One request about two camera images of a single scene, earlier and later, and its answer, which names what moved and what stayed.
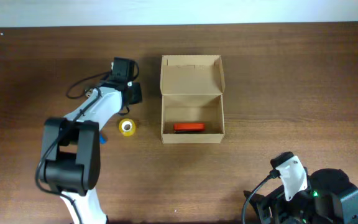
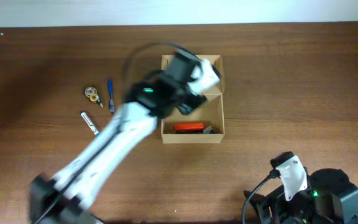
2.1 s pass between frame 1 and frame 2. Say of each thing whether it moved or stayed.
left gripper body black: moved
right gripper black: stayed
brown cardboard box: stayed
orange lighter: stayed
